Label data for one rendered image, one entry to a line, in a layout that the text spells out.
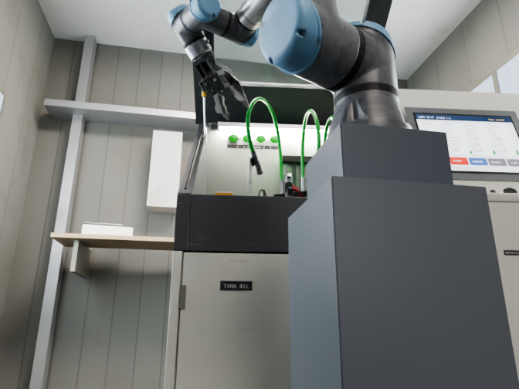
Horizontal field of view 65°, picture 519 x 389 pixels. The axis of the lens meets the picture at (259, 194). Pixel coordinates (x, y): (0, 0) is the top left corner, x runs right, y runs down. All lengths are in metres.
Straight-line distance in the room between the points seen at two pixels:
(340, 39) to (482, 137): 1.19
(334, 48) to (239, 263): 0.63
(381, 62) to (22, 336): 3.33
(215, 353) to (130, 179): 2.78
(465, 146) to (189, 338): 1.23
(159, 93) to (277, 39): 3.41
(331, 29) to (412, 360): 0.49
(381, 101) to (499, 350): 0.40
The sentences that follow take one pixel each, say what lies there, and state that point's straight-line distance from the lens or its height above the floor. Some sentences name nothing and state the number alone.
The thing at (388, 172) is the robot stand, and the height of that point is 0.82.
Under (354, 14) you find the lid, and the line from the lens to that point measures 1.72.
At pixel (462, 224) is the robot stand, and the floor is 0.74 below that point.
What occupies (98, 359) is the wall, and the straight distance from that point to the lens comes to 3.56.
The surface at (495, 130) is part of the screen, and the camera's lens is 1.89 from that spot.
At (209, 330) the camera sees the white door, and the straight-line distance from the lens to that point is 1.10.
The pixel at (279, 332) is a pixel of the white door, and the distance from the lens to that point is 1.11.
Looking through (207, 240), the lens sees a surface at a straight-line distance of 1.12.
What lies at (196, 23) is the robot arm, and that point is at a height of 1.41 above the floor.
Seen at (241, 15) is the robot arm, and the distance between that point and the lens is 1.26.
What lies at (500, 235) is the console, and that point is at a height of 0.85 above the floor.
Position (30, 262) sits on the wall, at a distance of 3.73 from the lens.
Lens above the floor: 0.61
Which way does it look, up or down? 18 degrees up
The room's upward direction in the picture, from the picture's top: straight up
